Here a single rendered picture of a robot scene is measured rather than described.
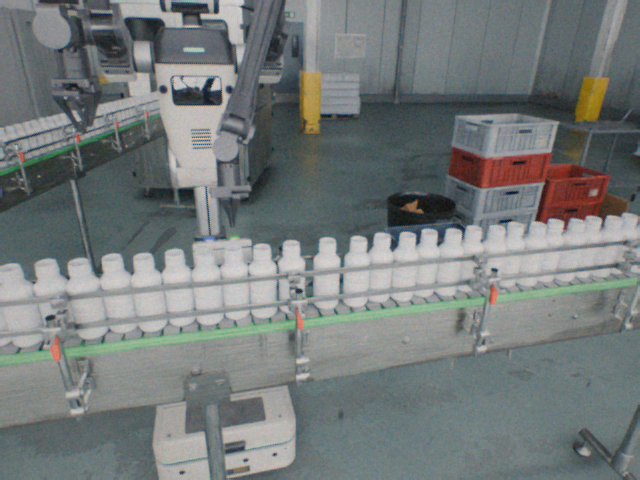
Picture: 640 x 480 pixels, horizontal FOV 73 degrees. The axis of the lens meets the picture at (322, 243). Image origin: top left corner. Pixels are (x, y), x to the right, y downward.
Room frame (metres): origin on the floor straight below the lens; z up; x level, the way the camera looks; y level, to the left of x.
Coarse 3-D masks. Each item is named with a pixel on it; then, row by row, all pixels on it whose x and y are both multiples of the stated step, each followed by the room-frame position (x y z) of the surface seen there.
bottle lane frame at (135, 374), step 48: (576, 288) 1.00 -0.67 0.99; (624, 288) 1.04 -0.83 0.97; (192, 336) 0.74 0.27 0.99; (240, 336) 0.77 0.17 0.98; (288, 336) 0.80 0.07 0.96; (336, 336) 0.83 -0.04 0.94; (384, 336) 0.86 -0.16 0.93; (432, 336) 0.89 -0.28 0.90; (528, 336) 0.97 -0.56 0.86; (576, 336) 1.01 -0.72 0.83; (0, 384) 0.65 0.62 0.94; (48, 384) 0.67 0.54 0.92; (96, 384) 0.69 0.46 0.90; (144, 384) 0.71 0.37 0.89; (240, 384) 0.77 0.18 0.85; (288, 384) 0.80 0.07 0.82
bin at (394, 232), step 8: (432, 224) 1.53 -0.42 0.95; (440, 224) 1.54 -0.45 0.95; (448, 224) 1.55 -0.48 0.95; (456, 224) 1.56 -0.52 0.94; (384, 232) 1.46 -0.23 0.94; (392, 232) 1.49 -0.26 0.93; (400, 232) 1.50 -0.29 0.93; (416, 232) 1.51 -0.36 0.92; (440, 232) 1.54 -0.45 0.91; (464, 232) 1.51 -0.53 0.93; (392, 240) 1.39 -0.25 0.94; (416, 240) 1.52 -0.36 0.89; (480, 240) 1.41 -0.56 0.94
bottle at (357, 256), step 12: (360, 240) 0.90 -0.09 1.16; (348, 252) 0.89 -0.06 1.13; (360, 252) 0.87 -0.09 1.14; (348, 264) 0.87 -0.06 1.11; (360, 264) 0.86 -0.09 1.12; (348, 276) 0.87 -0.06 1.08; (360, 276) 0.86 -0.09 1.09; (348, 288) 0.87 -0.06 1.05; (360, 288) 0.86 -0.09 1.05; (348, 300) 0.86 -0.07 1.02; (360, 300) 0.86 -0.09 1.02
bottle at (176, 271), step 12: (168, 252) 0.80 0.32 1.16; (180, 252) 0.81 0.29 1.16; (168, 264) 0.78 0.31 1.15; (180, 264) 0.78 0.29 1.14; (168, 276) 0.77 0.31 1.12; (180, 276) 0.77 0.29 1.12; (168, 300) 0.77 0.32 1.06; (180, 300) 0.77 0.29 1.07; (192, 300) 0.79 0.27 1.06; (168, 312) 0.77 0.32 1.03; (180, 324) 0.77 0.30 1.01
